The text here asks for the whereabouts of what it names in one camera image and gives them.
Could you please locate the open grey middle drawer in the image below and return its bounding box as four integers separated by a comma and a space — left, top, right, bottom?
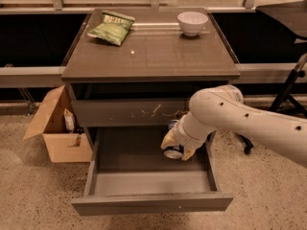
72, 126, 233, 216

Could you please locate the dark side table top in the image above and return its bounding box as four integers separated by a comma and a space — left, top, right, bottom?
256, 0, 307, 40

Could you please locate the green chip bag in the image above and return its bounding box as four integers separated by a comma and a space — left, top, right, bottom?
87, 10, 135, 46

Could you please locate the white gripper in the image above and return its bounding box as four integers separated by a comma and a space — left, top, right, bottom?
160, 112, 217, 161

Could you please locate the snack bag in box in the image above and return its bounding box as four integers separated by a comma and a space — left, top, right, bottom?
63, 108, 75, 133

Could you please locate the open cardboard box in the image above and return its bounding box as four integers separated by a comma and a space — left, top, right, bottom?
24, 86, 92, 163

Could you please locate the closed grey top drawer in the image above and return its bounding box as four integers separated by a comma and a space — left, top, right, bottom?
71, 99, 188, 127

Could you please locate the blue pepsi can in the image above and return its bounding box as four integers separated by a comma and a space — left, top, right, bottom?
163, 120, 184, 159

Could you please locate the white bowl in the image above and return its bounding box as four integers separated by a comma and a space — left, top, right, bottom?
177, 11, 208, 36

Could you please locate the black wheeled stand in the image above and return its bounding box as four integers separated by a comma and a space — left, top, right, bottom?
238, 53, 307, 155

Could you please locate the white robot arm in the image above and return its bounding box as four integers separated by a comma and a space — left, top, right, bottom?
161, 85, 307, 167

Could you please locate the grey drawer cabinet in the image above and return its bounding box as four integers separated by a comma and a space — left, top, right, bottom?
60, 7, 242, 217

